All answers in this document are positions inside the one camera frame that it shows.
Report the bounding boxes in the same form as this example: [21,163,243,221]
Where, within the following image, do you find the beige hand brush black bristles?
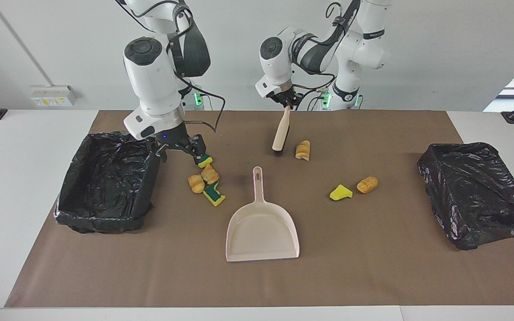
[272,106,291,156]

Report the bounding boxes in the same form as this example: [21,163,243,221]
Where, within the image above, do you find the striped toy bread piece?
[295,140,311,161]

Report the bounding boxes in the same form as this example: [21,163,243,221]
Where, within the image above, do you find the beige plastic dustpan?
[226,166,300,262]

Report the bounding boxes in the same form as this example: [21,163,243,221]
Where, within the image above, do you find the brown toy bread roll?
[356,176,379,194]

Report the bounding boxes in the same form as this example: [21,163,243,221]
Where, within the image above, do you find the black bag lined bin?
[54,131,162,234]
[417,142,514,251]

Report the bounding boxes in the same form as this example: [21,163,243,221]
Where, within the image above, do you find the small toy croissant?
[201,164,220,185]
[187,174,206,194]

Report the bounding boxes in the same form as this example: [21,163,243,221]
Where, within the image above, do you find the brown paper table mat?
[5,110,514,308]

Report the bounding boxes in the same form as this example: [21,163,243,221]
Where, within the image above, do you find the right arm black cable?
[179,76,226,134]

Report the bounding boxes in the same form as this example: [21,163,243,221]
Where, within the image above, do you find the white wall socket box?
[30,85,78,107]

